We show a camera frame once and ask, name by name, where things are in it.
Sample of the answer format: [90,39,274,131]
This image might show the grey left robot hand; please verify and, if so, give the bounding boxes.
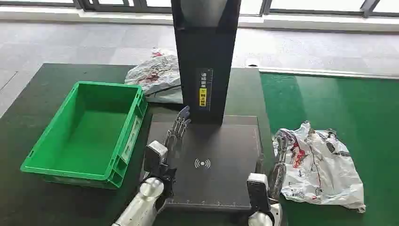
[162,105,192,170]

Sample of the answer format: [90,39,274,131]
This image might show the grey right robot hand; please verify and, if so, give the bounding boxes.
[268,129,294,201]

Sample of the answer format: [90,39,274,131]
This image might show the white plastic parcel red print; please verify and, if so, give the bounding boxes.
[272,121,366,214]

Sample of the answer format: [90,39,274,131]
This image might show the flat grey plastic parcel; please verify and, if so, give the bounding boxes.
[144,85,184,105]

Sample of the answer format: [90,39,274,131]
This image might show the yellow and black column sticker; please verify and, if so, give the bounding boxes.
[197,68,214,112]

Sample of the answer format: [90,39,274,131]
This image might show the crumpled white parcel red stains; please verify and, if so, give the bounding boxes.
[124,48,182,95]

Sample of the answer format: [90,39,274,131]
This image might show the green plastic crate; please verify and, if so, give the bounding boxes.
[20,81,148,190]

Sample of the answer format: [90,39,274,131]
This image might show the black scanner column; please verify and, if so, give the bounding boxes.
[170,0,242,126]

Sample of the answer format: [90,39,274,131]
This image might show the green table mat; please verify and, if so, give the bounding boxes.
[259,72,399,226]

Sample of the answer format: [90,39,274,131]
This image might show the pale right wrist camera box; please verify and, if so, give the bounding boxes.
[246,172,271,213]

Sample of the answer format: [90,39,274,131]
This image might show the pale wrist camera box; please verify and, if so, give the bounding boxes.
[246,172,271,213]
[144,140,169,176]

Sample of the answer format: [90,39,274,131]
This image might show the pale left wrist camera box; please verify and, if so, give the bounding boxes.
[144,140,169,176]

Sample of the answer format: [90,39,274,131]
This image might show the black scanner base plate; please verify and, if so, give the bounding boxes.
[141,113,265,213]

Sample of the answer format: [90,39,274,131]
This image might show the dark window frame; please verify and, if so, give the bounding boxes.
[0,0,399,18]

